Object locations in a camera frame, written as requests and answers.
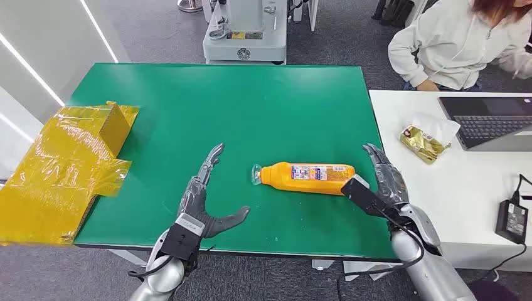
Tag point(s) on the person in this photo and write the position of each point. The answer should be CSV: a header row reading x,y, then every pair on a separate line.
x,y
453,45

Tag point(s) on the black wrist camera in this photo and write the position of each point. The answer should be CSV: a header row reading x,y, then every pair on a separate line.
x,y
363,195
183,239

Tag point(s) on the yellow taped cardboard box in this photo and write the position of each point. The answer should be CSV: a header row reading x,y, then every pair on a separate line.
x,y
58,174

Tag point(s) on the gold snack packet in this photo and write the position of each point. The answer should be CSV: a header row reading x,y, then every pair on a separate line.
x,y
422,145

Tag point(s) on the white table foot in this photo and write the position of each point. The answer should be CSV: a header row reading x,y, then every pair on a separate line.
x,y
322,265

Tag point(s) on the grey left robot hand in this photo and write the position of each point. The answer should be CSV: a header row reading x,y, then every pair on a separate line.
x,y
195,203

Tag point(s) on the grey machine base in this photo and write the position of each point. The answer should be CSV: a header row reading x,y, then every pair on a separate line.
x,y
245,41

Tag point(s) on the person's hand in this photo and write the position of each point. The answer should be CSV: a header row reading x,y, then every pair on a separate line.
x,y
427,86

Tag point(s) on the dark grey laptop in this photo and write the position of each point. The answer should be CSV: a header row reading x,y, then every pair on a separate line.
x,y
490,122

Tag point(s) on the dark round stool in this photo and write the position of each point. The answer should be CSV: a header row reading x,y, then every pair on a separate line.
x,y
494,291

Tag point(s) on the white tissue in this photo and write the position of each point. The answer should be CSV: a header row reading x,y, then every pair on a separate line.
x,y
440,126

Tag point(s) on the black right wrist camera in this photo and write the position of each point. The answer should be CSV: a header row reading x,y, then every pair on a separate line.
x,y
363,195

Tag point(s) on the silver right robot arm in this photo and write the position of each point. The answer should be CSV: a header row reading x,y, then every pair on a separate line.
x,y
428,270

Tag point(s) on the black power adapter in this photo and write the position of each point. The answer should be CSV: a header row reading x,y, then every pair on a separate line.
x,y
512,221

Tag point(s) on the chrome stand base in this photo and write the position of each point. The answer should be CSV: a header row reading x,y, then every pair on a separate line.
x,y
190,6

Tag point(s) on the black shoes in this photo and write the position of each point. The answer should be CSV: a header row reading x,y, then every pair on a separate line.
x,y
395,12

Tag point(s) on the orange plastic bottle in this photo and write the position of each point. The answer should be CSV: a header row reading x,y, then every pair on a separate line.
x,y
303,180

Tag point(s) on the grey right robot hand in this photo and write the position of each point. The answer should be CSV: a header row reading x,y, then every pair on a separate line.
x,y
390,182

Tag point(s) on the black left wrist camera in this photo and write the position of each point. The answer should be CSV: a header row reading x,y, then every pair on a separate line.
x,y
183,239

